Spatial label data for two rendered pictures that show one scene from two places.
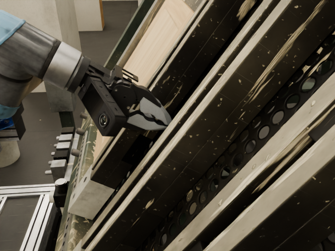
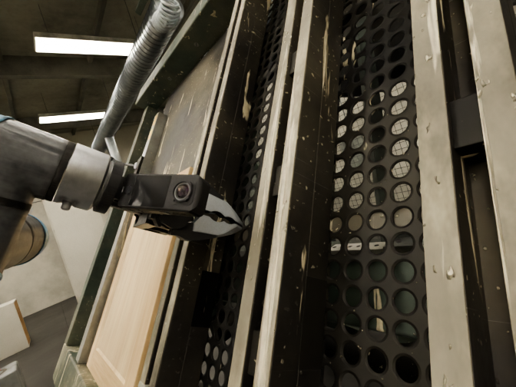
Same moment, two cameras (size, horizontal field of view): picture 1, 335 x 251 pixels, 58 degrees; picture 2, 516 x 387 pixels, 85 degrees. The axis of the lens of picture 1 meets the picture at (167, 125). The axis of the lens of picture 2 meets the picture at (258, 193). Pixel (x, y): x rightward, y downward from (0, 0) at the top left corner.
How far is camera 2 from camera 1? 0.36 m
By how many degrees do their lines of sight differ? 44
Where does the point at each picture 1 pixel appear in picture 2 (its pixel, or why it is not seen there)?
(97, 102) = (160, 184)
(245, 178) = (427, 24)
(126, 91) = not seen: hidden behind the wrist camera
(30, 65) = (38, 164)
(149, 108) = (213, 204)
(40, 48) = (51, 139)
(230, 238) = (488, 30)
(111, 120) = (196, 182)
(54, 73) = (79, 171)
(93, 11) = (11, 329)
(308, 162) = not seen: outside the picture
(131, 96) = not seen: hidden behind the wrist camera
